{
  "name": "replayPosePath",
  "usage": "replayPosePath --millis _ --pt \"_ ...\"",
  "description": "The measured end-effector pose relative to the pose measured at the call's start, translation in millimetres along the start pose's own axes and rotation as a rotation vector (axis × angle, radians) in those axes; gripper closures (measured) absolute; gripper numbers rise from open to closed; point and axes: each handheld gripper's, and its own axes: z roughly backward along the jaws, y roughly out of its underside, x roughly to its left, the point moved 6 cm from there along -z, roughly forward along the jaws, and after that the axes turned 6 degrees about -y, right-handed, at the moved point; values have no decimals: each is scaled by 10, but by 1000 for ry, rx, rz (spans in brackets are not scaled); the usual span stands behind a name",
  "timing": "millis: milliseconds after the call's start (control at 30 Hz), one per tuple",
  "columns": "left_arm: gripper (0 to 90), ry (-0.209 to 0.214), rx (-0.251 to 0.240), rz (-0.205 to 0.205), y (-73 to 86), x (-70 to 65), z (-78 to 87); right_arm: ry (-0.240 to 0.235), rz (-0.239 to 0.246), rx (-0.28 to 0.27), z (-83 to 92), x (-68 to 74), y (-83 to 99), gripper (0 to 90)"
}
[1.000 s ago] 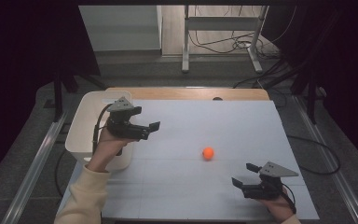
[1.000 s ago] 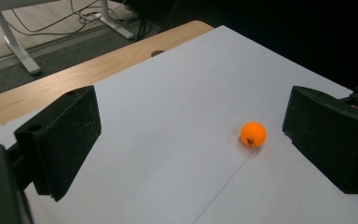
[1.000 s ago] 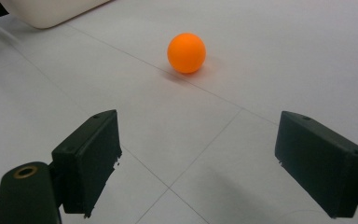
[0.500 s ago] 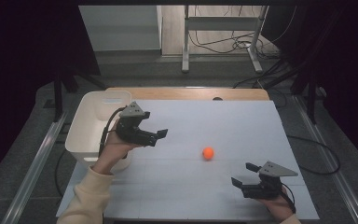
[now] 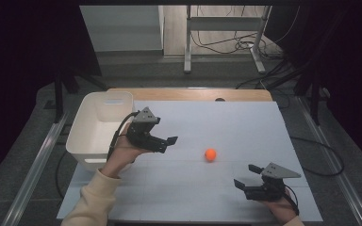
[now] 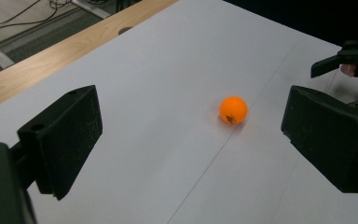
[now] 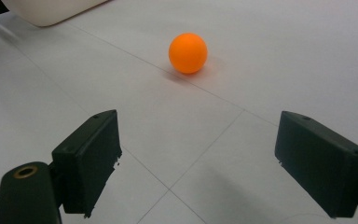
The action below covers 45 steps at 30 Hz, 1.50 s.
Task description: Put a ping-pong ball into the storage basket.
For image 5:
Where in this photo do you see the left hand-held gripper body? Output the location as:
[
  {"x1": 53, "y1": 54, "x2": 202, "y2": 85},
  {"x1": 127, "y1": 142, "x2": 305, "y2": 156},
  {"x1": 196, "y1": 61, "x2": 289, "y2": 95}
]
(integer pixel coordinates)
[{"x1": 125, "y1": 106, "x2": 168, "y2": 149}]

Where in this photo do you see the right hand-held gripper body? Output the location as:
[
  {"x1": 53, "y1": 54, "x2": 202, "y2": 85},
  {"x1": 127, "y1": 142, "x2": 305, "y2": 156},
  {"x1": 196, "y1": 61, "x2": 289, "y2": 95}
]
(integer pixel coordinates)
[{"x1": 244, "y1": 162, "x2": 302, "y2": 202}]

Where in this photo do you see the orange ping-pong ball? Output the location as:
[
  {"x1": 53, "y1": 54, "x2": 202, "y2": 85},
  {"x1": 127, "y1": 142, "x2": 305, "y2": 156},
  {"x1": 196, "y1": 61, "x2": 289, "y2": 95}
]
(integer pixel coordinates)
[{"x1": 204, "y1": 148, "x2": 218, "y2": 163}]

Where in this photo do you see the white plastic bin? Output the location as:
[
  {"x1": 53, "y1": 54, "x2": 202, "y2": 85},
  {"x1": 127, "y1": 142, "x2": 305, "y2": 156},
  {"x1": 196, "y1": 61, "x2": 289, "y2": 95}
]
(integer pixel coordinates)
[{"x1": 65, "y1": 90, "x2": 135, "y2": 172}]

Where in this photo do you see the person's right hand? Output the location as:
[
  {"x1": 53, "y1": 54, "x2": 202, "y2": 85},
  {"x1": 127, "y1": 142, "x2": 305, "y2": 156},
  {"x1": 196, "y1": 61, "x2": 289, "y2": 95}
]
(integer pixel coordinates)
[{"x1": 259, "y1": 190, "x2": 300, "y2": 225}]

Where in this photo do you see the person's left hand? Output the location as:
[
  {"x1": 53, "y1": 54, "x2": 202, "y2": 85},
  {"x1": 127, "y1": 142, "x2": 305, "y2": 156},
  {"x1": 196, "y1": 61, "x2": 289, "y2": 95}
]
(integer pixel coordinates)
[{"x1": 101, "y1": 122, "x2": 154, "y2": 180}]

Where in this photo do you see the white table mat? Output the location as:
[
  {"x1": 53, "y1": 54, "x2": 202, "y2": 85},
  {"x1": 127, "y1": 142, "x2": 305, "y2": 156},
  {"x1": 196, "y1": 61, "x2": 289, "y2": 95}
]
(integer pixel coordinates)
[{"x1": 57, "y1": 100, "x2": 324, "y2": 222}]

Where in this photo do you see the wooden table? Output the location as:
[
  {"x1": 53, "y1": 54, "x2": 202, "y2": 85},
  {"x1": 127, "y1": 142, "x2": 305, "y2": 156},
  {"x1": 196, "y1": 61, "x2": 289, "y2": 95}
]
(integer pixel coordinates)
[{"x1": 107, "y1": 87, "x2": 273, "y2": 103}]

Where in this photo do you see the black stand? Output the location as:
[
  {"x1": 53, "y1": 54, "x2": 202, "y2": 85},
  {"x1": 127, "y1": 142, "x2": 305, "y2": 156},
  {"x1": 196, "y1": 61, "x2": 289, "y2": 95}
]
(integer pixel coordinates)
[
  {"x1": 265, "y1": 59, "x2": 329, "y2": 126},
  {"x1": 43, "y1": 60, "x2": 109, "y2": 124}
]

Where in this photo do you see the white cabinet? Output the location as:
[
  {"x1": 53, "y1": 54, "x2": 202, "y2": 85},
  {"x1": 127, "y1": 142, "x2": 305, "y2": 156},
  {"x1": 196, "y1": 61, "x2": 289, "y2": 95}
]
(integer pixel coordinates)
[{"x1": 79, "y1": 5, "x2": 165, "y2": 53}]

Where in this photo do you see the grey metal stand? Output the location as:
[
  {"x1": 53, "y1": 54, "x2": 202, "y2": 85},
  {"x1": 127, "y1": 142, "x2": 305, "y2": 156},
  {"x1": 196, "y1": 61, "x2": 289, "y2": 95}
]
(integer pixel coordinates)
[{"x1": 183, "y1": 5, "x2": 273, "y2": 75}]

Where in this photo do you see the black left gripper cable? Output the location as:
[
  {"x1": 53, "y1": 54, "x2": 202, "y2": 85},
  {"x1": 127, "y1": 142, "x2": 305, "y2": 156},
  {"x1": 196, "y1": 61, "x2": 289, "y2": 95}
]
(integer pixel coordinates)
[{"x1": 106, "y1": 110, "x2": 140, "y2": 162}]

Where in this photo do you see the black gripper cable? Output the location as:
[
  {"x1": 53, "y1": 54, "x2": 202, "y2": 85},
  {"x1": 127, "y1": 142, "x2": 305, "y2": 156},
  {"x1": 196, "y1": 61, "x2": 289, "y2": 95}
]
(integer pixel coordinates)
[
  {"x1": 106, "y1": 110, "x2": 140, "y2": 162},
  {"x1": 283, "y1": 184, "x2": 301, "y2": 217}
]

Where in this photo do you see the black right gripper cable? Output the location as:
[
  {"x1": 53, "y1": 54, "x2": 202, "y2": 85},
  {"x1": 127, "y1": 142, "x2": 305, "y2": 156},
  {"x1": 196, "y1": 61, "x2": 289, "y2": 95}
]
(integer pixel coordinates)
[{"x1": 283, "y1": 184, "x2": 301, "y2": 217}]

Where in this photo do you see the grey metal floor rail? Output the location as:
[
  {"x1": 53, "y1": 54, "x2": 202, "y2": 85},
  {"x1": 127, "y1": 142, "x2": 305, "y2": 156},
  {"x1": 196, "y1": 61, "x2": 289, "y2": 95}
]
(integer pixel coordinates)
[
  {"x1": 296, "y1": 94, "x2": 362, "y2": 226},
  {"x1": 0, "y1": 112, "x2": 71, "y2": 226}
]

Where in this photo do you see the black floor cable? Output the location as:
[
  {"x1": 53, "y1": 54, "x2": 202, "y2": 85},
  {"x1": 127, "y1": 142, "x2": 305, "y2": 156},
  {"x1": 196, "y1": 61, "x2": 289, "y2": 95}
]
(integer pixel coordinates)
[
  {"x1": 55, "y1": 150, "x2": 69, "y2": 200},
  {"x1": 289, "y1": 136, "x2": 346, "y2": 177}
]

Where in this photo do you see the bundle of black floor cables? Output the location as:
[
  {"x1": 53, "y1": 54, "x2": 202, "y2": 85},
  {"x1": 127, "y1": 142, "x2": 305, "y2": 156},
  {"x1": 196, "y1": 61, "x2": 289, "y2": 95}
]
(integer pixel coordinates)
[{"x1": 190, "y1": 29, "x2": 286, "y2": 60}]

